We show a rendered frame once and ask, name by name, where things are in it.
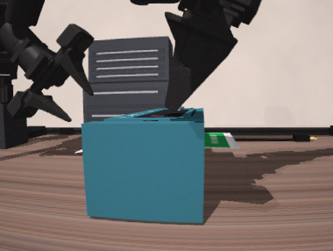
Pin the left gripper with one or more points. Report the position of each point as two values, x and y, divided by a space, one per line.
32 55

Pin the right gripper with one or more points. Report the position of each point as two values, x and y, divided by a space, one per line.
202 40

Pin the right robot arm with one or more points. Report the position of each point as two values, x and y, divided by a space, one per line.
146 2

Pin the white printed document sheet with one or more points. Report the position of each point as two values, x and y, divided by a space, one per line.
219 140

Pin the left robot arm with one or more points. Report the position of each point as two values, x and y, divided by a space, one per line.
20 15

